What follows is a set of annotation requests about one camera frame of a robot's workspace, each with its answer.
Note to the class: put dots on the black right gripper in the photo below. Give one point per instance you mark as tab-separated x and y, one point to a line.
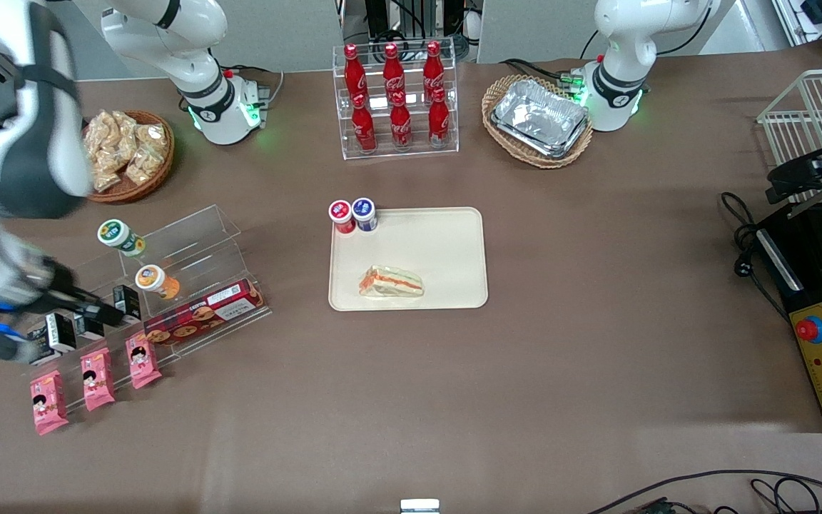
59	285

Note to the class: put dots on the plastic sandwich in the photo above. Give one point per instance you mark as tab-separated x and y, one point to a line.
391	283

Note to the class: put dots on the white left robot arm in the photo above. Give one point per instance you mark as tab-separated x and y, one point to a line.
621	50

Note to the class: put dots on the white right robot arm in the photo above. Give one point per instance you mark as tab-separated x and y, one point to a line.
33	143

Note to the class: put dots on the aluminium foil tray stack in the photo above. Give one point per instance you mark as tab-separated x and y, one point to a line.
539	118

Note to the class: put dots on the beige plastic tray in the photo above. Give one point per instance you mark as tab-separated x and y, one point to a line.
447	243

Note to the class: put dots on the black drink carton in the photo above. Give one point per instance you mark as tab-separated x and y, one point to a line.
63	334
41	351
129	301
90	330

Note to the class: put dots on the orange lid yogurt cup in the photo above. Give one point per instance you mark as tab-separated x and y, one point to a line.
154	280

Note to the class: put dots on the green lid yogurt cup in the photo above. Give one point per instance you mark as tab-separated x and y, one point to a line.
117	234

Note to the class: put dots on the pink snack pack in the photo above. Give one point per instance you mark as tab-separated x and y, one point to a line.
48	403
143	361
98	380

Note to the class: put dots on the black sealing machine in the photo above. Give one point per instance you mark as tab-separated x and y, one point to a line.
810	285

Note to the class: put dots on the red cookie box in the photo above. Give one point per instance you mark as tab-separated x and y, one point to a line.
204	314

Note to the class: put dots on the clear acrylic display stand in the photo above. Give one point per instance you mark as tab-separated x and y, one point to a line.
197	243

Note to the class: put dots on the clear bag of snacks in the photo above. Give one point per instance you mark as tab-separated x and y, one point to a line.
143	164
153	137
125	127
105	178
100	139

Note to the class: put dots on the wicker basket with snack bags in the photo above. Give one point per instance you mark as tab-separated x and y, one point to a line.
161	175

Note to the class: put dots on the red emergency stop button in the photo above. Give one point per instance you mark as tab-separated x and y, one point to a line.
807	330

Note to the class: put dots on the red lid yogurt cup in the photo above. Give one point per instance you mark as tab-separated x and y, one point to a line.
342	214

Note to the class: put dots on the blue lid yogurt cup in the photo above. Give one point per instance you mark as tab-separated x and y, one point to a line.
364	211

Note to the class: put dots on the wicker basket with foil trays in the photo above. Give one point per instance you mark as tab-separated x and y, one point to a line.
496	93

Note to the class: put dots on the red cola bottle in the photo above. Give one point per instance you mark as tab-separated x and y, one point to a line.
354	75
433	71
401	126
364	128
439	123
393	73

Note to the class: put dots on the clear acrylic bottle rack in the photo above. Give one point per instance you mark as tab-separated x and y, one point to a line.
454	107

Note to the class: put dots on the small silver metal block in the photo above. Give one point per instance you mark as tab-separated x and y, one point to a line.
419	506

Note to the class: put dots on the aluminium frame structure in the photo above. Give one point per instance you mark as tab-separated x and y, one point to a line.
821	18

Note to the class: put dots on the black equipment frame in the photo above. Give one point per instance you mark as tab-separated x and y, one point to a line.
411	18

